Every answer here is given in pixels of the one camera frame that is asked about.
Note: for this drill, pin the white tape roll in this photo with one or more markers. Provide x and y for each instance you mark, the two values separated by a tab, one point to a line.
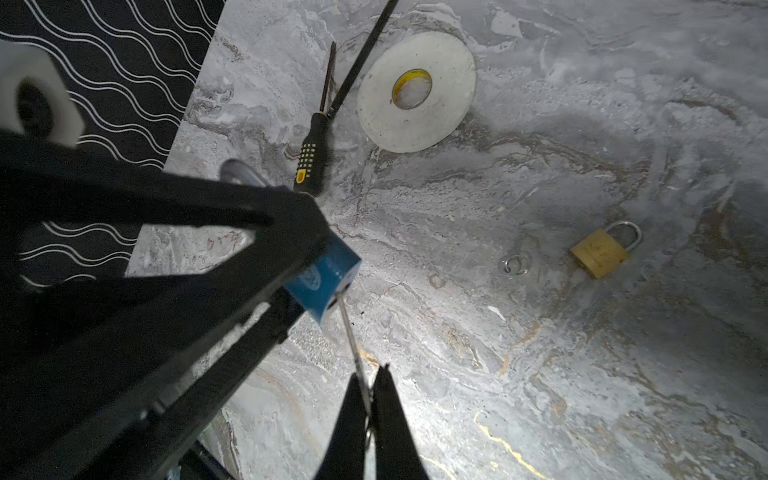
417	92

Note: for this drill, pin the black hex key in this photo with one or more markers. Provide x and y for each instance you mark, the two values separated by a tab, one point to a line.
361	58

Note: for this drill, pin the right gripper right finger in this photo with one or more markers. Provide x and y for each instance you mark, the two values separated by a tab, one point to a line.
395	451

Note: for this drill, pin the silver key near brass padlock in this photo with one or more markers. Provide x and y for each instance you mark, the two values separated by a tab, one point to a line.
516	264

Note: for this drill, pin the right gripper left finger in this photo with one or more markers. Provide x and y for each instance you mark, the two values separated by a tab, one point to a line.
345	455

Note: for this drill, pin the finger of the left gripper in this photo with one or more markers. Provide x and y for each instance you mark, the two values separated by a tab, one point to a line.
78	408
196	238

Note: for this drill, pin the brass padlock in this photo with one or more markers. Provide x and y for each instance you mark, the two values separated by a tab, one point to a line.
599	253

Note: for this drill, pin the black yellow screwdriver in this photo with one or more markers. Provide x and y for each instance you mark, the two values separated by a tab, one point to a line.
313	155

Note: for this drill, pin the blue padlock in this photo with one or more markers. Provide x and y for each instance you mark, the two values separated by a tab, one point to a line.
321	287

